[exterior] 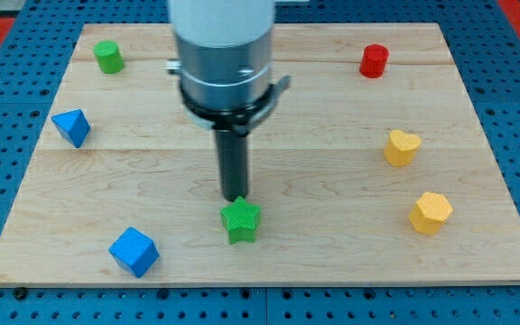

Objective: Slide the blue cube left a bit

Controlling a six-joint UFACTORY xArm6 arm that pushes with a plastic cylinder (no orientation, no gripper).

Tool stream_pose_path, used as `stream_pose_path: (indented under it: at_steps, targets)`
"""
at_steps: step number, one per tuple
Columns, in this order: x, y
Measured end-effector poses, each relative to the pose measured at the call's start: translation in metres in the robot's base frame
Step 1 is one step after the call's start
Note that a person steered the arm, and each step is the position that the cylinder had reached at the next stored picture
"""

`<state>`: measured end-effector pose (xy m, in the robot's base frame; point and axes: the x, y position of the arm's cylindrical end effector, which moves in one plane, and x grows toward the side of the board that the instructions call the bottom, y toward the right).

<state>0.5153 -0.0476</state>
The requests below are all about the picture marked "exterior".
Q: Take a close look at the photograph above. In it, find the yellow hexagon block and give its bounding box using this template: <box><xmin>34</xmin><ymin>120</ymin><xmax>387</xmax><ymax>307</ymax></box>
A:
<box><xmin>408</xmin><ymin>192</ymin><xmax>453</xmax><ymax>236</ymax></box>

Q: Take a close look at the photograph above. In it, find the blue cube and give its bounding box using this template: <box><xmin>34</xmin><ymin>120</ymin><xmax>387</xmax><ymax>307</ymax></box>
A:
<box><xmin>108</xmin><ymin>227</ymin><xmax>160</xmax><ymax>278</ymax></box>

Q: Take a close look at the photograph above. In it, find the wooden board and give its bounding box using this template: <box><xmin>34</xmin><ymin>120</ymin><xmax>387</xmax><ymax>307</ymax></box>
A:
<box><xmin>0</xmin><ymin>23</ymin><xmax>520</xmax><ymax>288</ymax></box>

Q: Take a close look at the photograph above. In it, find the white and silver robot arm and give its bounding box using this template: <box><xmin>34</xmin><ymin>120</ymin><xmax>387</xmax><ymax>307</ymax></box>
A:
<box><xmin>167</xmin><ymin>0</ymin><xmax>275</xmax><ymax>130</ymax></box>

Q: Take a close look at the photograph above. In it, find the blue triangular prism block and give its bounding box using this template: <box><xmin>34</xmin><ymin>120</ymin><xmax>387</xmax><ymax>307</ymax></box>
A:
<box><xmin>51</xmin><ymin>109</ymin><xmax>91</xmax><ymax>148</ymax></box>

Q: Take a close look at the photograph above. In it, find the red cylinder block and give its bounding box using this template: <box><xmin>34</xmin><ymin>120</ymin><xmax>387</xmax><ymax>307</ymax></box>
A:
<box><xmin>359</xmin><ymin>44</ymin><xmax>389</xmax><ymax>79</ymax></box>

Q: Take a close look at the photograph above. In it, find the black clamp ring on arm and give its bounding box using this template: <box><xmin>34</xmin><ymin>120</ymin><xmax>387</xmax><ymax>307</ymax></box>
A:
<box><xmin>178</xmin><ymin>75</ymin><xmax>292</xmax><ymax>137</ymax></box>

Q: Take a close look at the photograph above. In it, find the yellow heart block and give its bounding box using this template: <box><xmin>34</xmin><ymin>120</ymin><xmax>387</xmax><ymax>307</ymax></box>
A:
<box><xmin>383</xmin><ymin>129</ymin><xmax>422</xmax><ymax>167</ymax></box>

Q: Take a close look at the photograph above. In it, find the green cylinder block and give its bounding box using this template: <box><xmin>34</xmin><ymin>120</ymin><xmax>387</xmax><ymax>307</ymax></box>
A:
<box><xmin>93</xmin><ymin>40</ymin><xmax>125</xmax><ymax>74</ymax></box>

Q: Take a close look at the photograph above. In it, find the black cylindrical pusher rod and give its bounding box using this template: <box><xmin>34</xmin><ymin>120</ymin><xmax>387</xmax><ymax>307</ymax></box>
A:
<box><xmin>215</xmin><ymin>131</ymin><xmax>248</xmax><ymax>201</ymax></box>

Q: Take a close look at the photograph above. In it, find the green star block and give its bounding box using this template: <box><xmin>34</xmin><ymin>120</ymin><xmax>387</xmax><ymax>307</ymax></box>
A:
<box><xmin>220</xmin><ymin>196</ymin><xmax>262</xmax><ymax>245</ymax></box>

